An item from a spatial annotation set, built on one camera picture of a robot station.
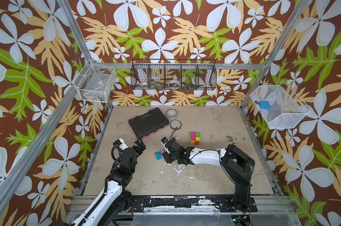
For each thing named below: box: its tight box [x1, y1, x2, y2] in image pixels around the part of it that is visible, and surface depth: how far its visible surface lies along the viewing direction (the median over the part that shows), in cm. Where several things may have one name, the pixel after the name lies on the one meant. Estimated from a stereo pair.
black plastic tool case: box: [128, 107, 170, 140], surface depth 106 cm
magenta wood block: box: [190, 132, 196, 141], surface depth 98 cm
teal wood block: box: [154, 151, 162, 161], surface depth 93 cm
